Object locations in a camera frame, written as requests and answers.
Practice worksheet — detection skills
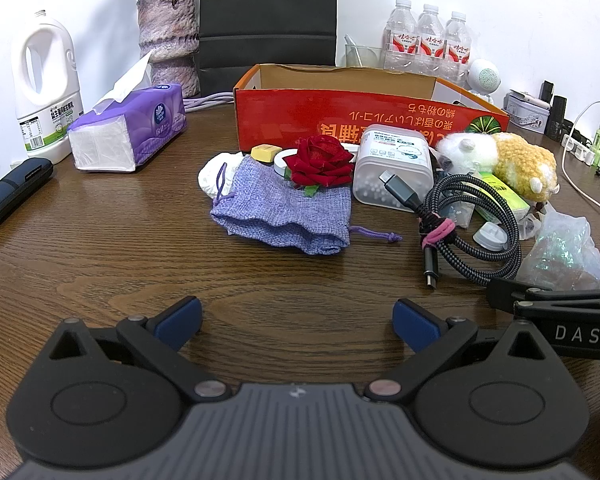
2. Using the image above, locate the red artificial rose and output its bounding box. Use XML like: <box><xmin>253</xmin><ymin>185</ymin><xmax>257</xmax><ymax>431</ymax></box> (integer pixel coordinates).
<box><xmin>284</xmin><ymin>135</ymin><xmax>356</xmax><ymax>197</ymax></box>

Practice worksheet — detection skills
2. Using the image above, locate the purple tissue pack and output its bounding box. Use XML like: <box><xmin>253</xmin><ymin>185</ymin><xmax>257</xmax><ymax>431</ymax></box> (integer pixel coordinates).
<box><xmin>67</xmin><ymin>50</ymin><xmax>188</xmax><ymax>173</ymax></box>

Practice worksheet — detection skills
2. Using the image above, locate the white power cable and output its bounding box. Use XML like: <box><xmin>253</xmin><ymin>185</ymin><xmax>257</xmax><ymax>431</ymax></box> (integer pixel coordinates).
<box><xmin>560</xmin><ymin>100</ymin><xmax>600</xmax><ymax>223</ymax></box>

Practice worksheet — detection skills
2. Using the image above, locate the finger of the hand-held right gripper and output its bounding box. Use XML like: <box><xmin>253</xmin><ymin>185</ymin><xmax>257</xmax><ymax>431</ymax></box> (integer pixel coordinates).
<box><xmin>486</xmin><ymin>265</ymin><xmax>600</xmax><ymax>312</ymax></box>

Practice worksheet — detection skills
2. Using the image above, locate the white round disc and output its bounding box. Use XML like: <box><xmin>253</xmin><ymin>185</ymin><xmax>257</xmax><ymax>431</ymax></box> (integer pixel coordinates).
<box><xmin>472</xmin><ymin>224</ymin><xmax>507</xmax><ymax>252</ymax></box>

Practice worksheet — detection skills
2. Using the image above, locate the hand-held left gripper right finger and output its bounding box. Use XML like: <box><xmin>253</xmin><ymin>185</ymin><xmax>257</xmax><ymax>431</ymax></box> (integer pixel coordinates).
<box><xmin>365</xmin><ymin>297</ymin><xmax>561</xmax><ymax>403</ymax></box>

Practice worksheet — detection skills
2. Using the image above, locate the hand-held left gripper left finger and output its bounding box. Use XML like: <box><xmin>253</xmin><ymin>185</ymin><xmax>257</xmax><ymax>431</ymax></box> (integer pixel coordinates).
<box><xmin>47</xmin><ymin>296</ymin><xmax>231</xmax><ymax>403</ymax></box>

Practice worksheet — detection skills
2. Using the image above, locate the white paper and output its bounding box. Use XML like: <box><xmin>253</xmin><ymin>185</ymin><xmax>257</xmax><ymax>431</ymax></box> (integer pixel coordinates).
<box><xmin>199</xmin><ymin>152</ymin><xmax>243</xmax><ymax>200</ymax></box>

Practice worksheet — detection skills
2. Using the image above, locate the purple braided cable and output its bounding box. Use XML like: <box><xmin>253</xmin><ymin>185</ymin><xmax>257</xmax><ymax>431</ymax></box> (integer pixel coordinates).
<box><xmin>182</xmin><ymin>91</ymin><xmax>236</xmax><ymax>112</ymax></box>

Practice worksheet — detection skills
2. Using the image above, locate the black glasses case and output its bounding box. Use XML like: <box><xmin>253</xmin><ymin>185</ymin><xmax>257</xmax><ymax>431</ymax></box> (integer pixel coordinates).
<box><xmin>0</xmin><ymin>157</ymin><xmax>55</xmax><ymax>233</ymax></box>

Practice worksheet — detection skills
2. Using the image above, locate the black paper bag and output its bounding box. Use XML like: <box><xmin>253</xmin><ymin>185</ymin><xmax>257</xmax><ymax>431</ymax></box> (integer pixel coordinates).
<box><xmin>197</xmin><ymin>0</ymin><xmax>340</xmax><ymax>95</ymax></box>

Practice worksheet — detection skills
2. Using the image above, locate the white and yellow plush hamster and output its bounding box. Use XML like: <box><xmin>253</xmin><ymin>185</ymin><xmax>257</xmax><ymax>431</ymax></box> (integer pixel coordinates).
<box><xmin>434</xmin><ymin>130</ymin><xmax>561</xmax><ymax>203</ymax></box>

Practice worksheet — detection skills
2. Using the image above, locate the pink hair tie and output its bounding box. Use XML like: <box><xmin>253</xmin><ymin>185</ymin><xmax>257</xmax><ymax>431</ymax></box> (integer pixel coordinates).
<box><xmin>419</xmin><ymin>215</ymin><xmax>456</xmax><ymax>248</ymax></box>

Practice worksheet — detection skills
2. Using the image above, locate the mottled purple vase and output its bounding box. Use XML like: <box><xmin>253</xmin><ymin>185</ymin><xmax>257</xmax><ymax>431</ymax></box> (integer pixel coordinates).
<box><xmin>136</xmin><ymin>0</ymin><xmax>202</xmax><ymax>98</ymax></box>

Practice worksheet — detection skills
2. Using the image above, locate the clear water bottle red label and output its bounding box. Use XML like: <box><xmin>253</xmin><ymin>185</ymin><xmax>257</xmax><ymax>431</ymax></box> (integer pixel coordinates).
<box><xmin>442</xmin><ymin>11</ymin><xmax>473</xmax><ymax>86</ymax></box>
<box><xmin>382</xmin><ymin>0</ymin><xmax>421</xmax><ymax>73</ymax></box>
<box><xmin>416</xmin><ymin>4</ymin><xmax>448</xmax><ymax>75</ymax></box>

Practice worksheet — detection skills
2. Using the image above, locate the white power strip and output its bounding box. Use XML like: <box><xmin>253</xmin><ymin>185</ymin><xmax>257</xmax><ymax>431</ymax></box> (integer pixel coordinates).
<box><xmin>562</xmin><ymin>130</ymin><xmax>600</xmax><ymax>166</ymax></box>

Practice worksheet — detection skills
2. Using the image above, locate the black braided charging cable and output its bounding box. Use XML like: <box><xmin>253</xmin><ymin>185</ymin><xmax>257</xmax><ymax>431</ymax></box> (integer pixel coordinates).
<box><xmin>379</xmin><ymin>170</ymin><xmax>523</xmax><ymax>291</ymax></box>

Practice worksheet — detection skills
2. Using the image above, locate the iridescent plastic bag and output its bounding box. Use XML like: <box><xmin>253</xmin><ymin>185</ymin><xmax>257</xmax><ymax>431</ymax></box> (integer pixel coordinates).
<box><xmin>517</xmin><ymin>209</ymin><xmax>600</xmax><ymax>292</ymax></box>

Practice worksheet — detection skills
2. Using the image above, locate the grey metal tin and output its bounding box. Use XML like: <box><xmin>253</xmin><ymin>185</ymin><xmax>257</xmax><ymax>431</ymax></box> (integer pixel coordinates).
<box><xmin>505</xmin><ymin>89</ymin><xmax>552</xmax><ymax>132</ymax></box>

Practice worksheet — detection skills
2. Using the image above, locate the red cardboard box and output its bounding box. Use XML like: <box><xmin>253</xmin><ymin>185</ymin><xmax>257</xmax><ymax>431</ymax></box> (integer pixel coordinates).
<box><xmin>232</xmin><ymin>64</ymin><xmax>511</xmax><ymax>153</ymax></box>

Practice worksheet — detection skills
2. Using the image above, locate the clear glass cup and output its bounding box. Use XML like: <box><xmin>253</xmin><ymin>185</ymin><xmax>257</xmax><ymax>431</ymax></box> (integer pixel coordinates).
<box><xmin>344</xmin><ymin>34</ymin><xmax>386</xmax><ymax>68</ymax></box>

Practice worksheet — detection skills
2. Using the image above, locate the purple knit drawstring pouch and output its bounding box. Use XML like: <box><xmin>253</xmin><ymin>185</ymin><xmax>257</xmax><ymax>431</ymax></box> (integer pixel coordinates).
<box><xmin>210</xmin><ymin>157</ymin><xmax>403</xmax><ymax>257</ymax></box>

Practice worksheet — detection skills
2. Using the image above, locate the white detergent jug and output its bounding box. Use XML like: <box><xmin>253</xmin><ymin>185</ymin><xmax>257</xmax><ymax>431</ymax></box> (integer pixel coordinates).
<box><xmin>11</xmin><ymin>10</ymin><xmax>84</xmax><ymax>165</ymax></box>

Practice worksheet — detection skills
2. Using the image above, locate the green tissue packet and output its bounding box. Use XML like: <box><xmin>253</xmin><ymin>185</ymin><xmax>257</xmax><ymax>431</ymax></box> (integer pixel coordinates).
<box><xmin>472</xmin><ymin>170</ymin><xmax>531</xmax><ymax>221</ymax></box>

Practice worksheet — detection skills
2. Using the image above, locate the white robot figure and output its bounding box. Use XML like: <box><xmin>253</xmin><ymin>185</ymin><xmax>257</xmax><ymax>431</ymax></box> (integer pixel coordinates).
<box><xmin>465</xmin><ymin>58</ymin><xmax>503</xmax><ymax>106</ymax></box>

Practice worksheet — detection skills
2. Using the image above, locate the clear small sachet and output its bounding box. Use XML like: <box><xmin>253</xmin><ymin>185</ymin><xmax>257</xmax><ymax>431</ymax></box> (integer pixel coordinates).
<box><xmin>442</xmin><ymin>199</ymin><xmax>476</xmax><ymax>231</ymax></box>
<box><xmin>521</xmin><ymin>204</ymin><xmax>551</xmax><ymax>240</ymax></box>

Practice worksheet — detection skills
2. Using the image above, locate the white round lid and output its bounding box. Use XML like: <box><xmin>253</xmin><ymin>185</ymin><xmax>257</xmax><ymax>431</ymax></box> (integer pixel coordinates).
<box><xmin>272</xmin><ymin>149</ymin><xmax>301</xmax><ymax>181</ymax></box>

